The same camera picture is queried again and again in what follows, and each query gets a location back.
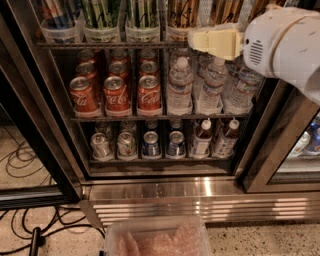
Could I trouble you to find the black floor cables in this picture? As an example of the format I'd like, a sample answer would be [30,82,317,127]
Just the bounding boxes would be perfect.
[0,129,106,256]

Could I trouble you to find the blue can front right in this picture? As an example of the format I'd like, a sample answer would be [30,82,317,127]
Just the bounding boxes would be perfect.
[166,131,186,159]

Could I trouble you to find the blue can behind right door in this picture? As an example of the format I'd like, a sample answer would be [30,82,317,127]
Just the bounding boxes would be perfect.
[303,115,320,156]

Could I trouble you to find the brown tea bottle right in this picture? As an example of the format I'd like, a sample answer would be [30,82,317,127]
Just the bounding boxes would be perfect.
[213,119,240,159]

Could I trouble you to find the front middle coca-cola can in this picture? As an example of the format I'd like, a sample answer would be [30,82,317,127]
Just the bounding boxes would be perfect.
[103,76,130,112]

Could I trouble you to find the brown tea bottle left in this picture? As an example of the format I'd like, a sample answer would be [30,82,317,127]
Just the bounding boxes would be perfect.
[190,119,212,159]

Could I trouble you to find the coca-cola can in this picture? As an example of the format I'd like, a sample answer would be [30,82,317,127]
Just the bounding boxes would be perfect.
[137,75,161,111]
[69,76,99,114]
[103,76,130,112]

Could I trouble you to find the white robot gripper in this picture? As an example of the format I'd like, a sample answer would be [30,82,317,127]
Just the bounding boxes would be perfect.
[187,7,320,88]

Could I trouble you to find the front left coca-cola can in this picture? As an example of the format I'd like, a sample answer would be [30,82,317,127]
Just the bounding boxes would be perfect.
[69,76,99,114]

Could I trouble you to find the silver can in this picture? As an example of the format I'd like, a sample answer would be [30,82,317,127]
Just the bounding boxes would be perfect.
[117,132,137,161]
[90,133,112,161]

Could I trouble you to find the middle wire shelf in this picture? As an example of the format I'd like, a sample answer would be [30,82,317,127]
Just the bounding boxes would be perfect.
[71,113,250,122]

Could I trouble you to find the tall orange can left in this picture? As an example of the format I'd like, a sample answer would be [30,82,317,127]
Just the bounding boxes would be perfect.
[167,0,200,29]

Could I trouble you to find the front middle water bottle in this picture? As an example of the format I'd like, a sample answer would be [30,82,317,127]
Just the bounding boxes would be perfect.
[197,57,227,115]

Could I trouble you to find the water bottle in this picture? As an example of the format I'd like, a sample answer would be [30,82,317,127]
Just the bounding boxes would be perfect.
[197,57,227,115]
[166,57,194,115]
[224,65,263,112]

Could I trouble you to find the front right water bottle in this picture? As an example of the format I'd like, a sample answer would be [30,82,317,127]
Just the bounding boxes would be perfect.
[224,65,263,112]

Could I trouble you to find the tall green can right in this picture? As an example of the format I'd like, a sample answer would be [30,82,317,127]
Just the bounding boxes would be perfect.
[126,0,159,29]

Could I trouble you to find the tall blue red can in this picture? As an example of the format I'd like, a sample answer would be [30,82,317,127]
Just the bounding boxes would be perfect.
[37,0,81,30]

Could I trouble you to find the clear plastic bin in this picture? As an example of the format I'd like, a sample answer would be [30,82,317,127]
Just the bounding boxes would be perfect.
[104,216,213,256]

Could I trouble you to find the wire shelf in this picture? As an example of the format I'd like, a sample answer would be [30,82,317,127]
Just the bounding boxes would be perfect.
[71,113,250,122]
[37,41,188,50]

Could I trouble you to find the front left water bottle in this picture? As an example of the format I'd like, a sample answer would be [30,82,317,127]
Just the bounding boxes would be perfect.
[166,57,194,115]

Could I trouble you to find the stainless fridge base grille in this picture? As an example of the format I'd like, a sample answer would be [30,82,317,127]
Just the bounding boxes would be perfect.
[79,177,320,228]

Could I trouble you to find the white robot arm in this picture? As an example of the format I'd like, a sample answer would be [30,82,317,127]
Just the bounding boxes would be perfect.
[187,5,320,104]

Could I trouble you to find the tall green can left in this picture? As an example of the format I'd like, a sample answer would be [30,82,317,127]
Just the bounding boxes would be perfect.
[80,0,121,29]

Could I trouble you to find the top wire shelf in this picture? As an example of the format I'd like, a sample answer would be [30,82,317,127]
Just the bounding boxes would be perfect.
[37,41,188,50]

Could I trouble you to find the silver can front left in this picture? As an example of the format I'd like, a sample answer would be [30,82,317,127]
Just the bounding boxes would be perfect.
[90,133,112,161]

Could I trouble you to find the front right coca-cola can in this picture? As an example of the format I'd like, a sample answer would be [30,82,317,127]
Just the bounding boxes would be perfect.
[137,75,161,111]

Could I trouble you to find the silver can front right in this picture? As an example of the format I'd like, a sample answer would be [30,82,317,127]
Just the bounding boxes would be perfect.
[117,132,137,161]

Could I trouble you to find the blue can front left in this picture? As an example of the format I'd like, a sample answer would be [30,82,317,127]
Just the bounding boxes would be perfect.
[142,131,161,159]

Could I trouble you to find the tall green can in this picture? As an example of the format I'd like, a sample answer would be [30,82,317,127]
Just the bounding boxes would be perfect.
[126,0,159,29]
[80,0,121,29]

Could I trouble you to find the brown tea bottle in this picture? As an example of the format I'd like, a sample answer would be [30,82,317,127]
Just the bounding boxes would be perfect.
[213,119,240,159]
[190,119,212,159]

